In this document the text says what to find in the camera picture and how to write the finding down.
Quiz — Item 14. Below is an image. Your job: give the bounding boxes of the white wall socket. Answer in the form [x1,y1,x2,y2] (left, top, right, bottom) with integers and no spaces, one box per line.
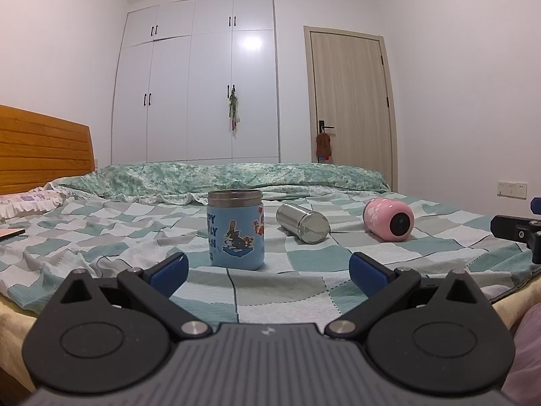
[497,180,528,199]

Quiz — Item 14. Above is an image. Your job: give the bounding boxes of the green hanging ornament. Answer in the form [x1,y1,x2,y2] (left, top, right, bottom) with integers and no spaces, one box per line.
[227,86,241,131]

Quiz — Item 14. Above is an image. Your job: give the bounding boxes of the green floral quilt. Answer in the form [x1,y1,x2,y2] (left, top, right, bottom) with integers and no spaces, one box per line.
[51,161,390,204]

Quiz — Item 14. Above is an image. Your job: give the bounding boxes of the blue cartoon print cup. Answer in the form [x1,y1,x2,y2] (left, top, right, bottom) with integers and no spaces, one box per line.
[206,189,265,270]

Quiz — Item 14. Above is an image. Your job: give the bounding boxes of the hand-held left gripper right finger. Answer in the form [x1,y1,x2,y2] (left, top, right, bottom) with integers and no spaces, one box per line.
[325,252,500,341]

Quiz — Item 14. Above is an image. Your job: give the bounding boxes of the light wooden door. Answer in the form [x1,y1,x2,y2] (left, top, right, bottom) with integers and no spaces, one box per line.
[303,25,399,192]

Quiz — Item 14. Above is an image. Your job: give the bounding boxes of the pink floral pillow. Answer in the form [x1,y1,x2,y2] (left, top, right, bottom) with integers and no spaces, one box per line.
[0,189,70,221]

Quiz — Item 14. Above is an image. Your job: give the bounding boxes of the stainless steel cup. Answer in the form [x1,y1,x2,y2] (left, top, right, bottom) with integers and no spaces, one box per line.
[276,203,331,244]

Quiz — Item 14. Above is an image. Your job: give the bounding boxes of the wooden headboard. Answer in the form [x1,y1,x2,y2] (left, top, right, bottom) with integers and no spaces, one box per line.
[0,105,94,196]

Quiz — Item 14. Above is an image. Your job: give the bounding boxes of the checkered bed sheet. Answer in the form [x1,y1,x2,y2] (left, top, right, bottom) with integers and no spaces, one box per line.
[0,190,541,326]

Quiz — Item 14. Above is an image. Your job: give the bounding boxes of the brown hanging cloth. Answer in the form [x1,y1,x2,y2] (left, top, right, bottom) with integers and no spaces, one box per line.
[315,132,334,163]

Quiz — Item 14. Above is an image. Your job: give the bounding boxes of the person's clothing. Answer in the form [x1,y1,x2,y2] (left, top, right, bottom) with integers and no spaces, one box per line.
[501,308,541,406]

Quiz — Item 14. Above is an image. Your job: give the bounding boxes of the white wardrobe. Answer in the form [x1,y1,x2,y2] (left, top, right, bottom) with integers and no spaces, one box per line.
[111,0,281,166]

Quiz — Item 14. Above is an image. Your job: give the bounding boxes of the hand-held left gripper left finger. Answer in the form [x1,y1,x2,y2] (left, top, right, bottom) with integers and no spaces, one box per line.
[40,254,213,341]

